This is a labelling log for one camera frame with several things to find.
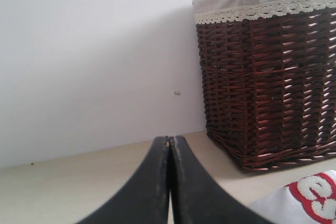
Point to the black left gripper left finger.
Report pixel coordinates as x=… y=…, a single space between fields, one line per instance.
x=144 y=198

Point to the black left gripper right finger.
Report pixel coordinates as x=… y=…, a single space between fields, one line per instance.
x=196 y=196

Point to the white t-shirt with red print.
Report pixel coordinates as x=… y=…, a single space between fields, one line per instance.
x=308 y=200

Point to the dark brown wicker basket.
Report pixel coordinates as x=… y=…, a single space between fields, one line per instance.
x=269 y=89

